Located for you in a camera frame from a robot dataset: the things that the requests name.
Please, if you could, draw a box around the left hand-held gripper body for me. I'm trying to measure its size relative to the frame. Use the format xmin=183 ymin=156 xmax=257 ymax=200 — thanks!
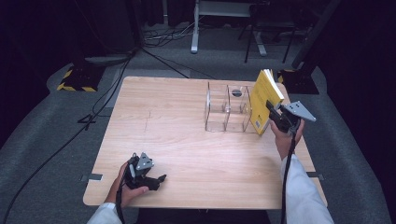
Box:
xmin=125 ymin=151 xmax=161 ymax=191

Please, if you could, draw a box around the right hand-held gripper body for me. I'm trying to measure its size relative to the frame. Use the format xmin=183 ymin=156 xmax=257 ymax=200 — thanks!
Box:
xmin=270 ymin=100 xmax=318 ymax=135

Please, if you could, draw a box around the yellow book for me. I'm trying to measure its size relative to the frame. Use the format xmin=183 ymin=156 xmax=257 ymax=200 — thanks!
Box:
xmin=249 ymin=68 xmax=286 ymax=136

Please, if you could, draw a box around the clear acrylic organizer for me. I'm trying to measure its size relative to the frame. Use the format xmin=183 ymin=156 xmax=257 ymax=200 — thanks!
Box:
xmin=204 ymin=80 xmax=260 ymax=134

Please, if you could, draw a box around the person's right hand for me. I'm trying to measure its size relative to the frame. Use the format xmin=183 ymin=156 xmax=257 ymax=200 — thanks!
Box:
xmin=269 ymin=119 xmax=306 ymax=161

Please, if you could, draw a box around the person's left hand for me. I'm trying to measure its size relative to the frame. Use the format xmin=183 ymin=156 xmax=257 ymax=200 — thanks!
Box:
xmin=105 ymin=161 xmax=150 ymax=209

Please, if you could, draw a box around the black yellow striped stand base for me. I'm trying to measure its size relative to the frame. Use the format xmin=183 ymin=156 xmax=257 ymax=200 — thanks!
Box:
xmin=276 ymin=68 xmax=320 ymax=95
xmin=56 ymin=63 xmax=106 ymax=92

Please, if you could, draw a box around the grey tape strip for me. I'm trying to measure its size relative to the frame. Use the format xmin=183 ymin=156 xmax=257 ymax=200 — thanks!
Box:
xmin=80 ymin=173 xmax=104 ymax=183
xmin=306 ymin=171 xmax=325 ymax=182

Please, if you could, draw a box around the black chair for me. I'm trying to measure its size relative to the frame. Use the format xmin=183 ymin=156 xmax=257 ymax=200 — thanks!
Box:
xmin=237 ymin=2 xmax=298 ymax=64

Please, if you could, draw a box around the grey metal pole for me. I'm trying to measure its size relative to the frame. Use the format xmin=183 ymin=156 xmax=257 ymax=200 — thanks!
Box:
xmin=291 ymin=0 xmax=343 ymax=70

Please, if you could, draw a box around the left hand-held gripper black cable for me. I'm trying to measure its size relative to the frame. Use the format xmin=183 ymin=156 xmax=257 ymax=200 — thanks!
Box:
xmin=115 ymin=153 xmax=138 ymax=224

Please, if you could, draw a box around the hand-held gripper black cable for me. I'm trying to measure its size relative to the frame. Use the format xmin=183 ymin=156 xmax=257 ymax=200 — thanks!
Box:
xmin=280 ymin=119 xmax=303 ymax=224
xmin=115 ymin=153 xmax=138 ymax=224

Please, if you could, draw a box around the right hand-held gripper black cable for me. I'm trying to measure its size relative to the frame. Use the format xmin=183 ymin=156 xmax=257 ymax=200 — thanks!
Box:
xmin=280 ymin=119 xmax=303 ymax=224

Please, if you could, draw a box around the long black floor cable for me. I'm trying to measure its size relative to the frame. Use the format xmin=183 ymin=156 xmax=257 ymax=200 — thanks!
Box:
xmin=0 ymin=54 xmax=134 ymax=224

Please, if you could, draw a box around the white desk frame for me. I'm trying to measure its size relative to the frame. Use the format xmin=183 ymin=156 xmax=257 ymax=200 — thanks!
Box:
xmin=190 ymin=0 xmax=269 ymax=57

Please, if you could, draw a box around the thin black floor cable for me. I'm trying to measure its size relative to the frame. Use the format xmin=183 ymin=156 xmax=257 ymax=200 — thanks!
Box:
xmin=140 ymin=47 xmax=217 ymax=80

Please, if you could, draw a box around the bundle of floor cables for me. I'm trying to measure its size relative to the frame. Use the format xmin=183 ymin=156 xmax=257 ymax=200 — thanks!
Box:
xmin=142 ymin=21 xmax=202 ymax=49

